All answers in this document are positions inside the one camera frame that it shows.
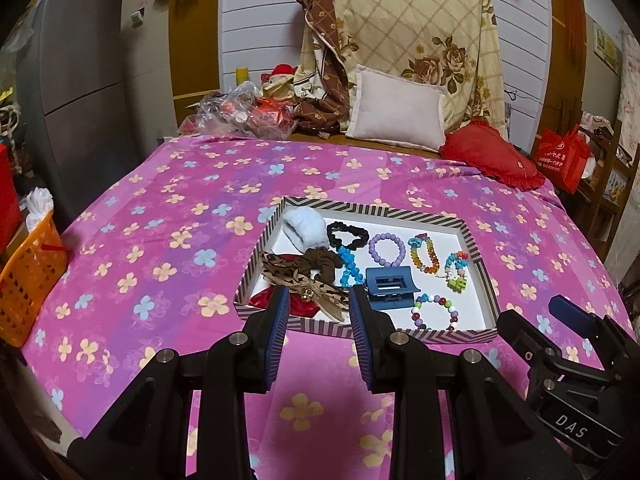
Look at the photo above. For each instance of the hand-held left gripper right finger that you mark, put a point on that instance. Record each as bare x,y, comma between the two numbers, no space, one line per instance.
361,345

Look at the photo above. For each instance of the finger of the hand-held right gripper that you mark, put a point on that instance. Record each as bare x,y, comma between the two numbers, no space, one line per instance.
520,332
570,312

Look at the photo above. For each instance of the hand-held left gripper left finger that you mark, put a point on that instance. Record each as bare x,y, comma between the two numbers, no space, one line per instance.
278,340

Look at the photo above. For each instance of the striped cardboard box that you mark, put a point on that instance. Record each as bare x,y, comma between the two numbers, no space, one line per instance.
472,300

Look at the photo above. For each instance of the brown scrunchie with leopard bow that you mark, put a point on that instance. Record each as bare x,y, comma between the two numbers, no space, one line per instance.
295,270

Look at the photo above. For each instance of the blue hair claw clip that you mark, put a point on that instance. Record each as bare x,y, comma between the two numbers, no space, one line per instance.
380,275

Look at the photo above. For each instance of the black scrunchie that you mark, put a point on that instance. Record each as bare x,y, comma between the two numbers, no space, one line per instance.
332,234

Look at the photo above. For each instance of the red satin bow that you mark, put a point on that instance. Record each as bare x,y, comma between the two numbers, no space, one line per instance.
262,300

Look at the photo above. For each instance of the white fluffy scrunchie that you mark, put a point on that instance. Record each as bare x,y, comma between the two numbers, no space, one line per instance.
305,230

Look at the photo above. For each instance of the wooden shelf rack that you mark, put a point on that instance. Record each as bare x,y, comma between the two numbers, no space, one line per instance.
607,185

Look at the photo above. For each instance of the red shopping bag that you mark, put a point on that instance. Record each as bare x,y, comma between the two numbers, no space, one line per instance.
560,160

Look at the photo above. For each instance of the red heart cushion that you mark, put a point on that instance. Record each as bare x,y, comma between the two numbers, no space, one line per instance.
490,155

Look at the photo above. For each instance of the clear plastic bag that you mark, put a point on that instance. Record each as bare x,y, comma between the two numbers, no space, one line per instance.
225,110

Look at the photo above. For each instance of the white pillow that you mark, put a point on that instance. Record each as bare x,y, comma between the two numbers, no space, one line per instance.
395,110

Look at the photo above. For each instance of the floral curtain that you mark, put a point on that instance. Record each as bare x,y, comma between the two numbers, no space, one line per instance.
630,80

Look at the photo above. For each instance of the orange plastic basket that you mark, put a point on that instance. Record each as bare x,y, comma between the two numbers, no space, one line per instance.
30,280

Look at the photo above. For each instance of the red hat plush doll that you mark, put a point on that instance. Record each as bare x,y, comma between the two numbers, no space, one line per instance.
280,80

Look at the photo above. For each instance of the yellow cup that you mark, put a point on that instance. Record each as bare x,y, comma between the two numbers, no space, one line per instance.
243,76

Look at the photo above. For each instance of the white plastic bag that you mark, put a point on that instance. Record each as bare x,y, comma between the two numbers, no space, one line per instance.
39,205

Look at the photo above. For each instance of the red tassel hanging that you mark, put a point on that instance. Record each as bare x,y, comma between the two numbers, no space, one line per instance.
575,25

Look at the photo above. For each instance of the red box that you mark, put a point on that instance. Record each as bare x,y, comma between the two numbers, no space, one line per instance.
9,200

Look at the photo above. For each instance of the grey refrigerator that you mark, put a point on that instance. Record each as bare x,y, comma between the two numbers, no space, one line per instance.
85,85

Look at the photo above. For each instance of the white slatted headboard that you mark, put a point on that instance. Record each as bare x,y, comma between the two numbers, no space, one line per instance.
250,20

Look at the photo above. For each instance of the cream floral quilt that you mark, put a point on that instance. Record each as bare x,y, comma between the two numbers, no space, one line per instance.
410,10

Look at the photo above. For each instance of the framed wall picture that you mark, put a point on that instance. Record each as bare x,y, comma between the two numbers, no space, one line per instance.
606,47

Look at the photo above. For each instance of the white wall socket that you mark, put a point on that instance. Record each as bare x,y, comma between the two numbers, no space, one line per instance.
138,16

